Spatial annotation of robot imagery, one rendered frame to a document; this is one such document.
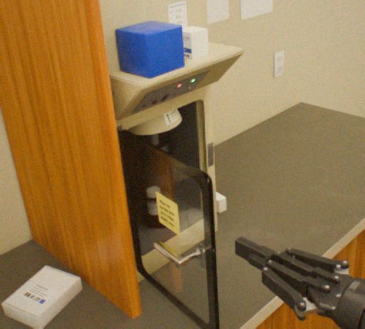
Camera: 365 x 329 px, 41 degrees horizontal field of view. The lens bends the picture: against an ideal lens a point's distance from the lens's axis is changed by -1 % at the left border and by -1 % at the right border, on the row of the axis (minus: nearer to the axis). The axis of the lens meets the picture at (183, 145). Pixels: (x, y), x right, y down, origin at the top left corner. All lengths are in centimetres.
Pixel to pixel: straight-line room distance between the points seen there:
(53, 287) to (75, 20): 69
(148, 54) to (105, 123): 16
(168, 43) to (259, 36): 116
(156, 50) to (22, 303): 70
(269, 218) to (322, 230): 16
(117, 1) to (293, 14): 137
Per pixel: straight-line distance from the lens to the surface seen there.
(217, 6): 191
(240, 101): 212
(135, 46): 101
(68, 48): 99
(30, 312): 128
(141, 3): 110
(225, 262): 138
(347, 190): 172
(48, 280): 135
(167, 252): 99
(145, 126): 122
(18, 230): 160
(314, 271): 77
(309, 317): 159
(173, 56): 103
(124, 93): 102
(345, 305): 72
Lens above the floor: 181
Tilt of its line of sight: 25 degrees down
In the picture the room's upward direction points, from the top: 4 degrees counter-clockwise
